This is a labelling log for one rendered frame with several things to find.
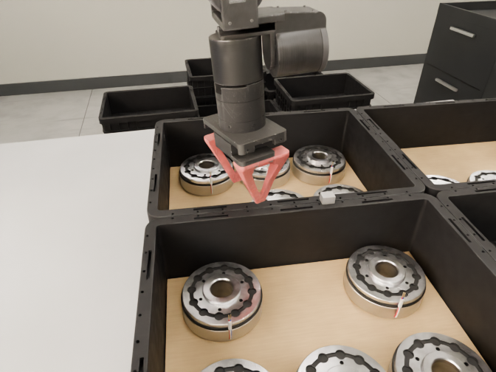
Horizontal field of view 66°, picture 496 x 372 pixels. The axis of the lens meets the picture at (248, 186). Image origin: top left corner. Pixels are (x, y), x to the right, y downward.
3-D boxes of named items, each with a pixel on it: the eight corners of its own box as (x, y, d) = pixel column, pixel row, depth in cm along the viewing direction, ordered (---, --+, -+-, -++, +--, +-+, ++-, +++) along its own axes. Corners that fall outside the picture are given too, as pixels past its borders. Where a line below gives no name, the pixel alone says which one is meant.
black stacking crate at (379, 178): (159, 280, 57) (147, 221, 50) (164, 171, 81) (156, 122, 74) (409, 251, 62) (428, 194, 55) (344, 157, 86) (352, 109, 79)
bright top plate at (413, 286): (357, 305, 48) (358, 302, 47) (339, 248, 56) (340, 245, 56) (438, 304, 48) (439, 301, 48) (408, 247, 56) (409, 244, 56)
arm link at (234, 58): (204, 23, 43) (211, 32, 38) (263, 15, 44) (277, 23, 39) (211, 83, 47) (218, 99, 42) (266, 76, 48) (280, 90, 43)
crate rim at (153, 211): (148, 232, 51) (145, 218, 50) (157, 131, 76) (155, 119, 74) (426, 204, 56) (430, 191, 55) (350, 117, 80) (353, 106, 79)
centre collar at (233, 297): (205, 310, 47) (204, 307, 46) (200, 280, 50) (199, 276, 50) (244, 302, 47) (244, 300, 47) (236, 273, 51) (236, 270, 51)
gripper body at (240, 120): (246, 118, 53) (241, 63, 49) (288, 144, 45) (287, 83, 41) (203, 131, 51) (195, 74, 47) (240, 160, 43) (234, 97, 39)
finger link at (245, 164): (263, 177, 55) (258, 116, 50) (291, 201, 50) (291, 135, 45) (220, 193, 52) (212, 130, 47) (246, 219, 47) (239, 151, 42)
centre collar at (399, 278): (373, 286, 50) (373, 283, 49) (362, 258, 54) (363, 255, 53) (410, 286, 50) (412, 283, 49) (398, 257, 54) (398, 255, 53)
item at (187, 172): (182, 187, 68) (182, 184, 68) (178, 159, 76) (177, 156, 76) (238, 179, 70) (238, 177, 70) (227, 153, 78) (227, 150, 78)
